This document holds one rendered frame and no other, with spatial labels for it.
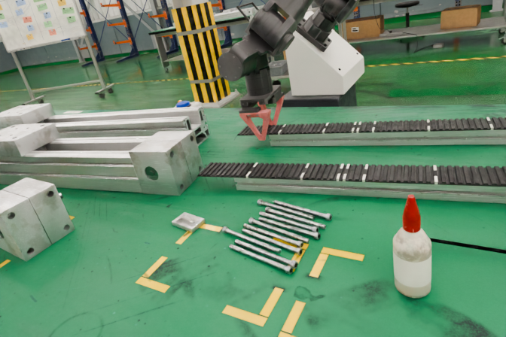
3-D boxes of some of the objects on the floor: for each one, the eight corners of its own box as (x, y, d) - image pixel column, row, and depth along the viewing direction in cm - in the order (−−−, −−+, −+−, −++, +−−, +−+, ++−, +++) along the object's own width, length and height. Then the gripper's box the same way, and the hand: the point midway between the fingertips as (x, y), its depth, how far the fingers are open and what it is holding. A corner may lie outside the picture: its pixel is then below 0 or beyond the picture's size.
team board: (23, 111, 607) (-34, -13, 530) (44, 102, 651) (-7, -14, 575) (102, 99, 574) (53, -35, 497) (117, 90, 619) (74, -33, 542)
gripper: (260, 73, 71) (273, 144, 77) (279, 59, 81) (289, 122, 87) (230, 76, 73) (244, 144, 79) (251, 62, 84) (263, 124, 90)
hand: (267, 130), depth 83 cm, fingers open, 8 cm apart
